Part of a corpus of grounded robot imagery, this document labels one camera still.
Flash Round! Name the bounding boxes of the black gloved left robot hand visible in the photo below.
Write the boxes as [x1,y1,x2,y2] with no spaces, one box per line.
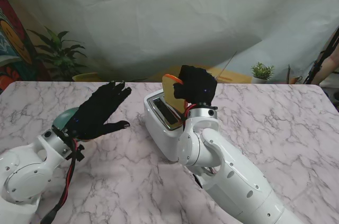
[65,80,132,141]

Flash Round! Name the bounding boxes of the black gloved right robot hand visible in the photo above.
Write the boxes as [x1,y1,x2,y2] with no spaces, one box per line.
[172,65,218,108]

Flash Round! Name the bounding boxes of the yellow toast slice orange crust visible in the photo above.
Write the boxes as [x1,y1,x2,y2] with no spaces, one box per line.
[162,74,188,111]

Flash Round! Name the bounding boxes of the white two-slot toaster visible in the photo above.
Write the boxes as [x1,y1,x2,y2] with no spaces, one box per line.
[143,88,198,163]

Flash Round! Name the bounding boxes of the person forearm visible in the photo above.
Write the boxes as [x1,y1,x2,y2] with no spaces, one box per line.
[319,49,339,87]

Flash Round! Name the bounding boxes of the teal round plate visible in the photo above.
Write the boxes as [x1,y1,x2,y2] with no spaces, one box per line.
[52,107,90,144]

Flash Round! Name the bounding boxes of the open silver laptop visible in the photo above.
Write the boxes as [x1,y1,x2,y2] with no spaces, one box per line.
[216,50,238,80]

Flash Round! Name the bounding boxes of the yellow chair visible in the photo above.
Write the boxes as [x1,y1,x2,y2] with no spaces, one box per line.
[72,72,100,82]

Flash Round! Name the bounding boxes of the yellow desk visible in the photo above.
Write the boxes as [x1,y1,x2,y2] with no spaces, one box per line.
[156,65,252,84]

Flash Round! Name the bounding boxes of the small potted green plant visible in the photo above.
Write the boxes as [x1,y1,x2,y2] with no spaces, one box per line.
[250,61,275,84]

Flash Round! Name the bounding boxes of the large leafy green plant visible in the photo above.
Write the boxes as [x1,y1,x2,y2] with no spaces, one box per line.
[26,26,88,81]

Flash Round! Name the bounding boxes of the white wrinkled backdrop cloth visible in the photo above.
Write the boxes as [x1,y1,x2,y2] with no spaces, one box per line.
[0,0,339,82]

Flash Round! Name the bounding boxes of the colourful mural banner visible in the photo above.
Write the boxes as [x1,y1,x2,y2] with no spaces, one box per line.
[0,0,51,95]

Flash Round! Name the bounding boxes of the black tripod stand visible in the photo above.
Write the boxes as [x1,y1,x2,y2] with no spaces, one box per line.
[303,26,339,85]

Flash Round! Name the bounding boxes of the red black right arm cable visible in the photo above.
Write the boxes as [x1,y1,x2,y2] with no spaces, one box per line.
[182,101,220,190]

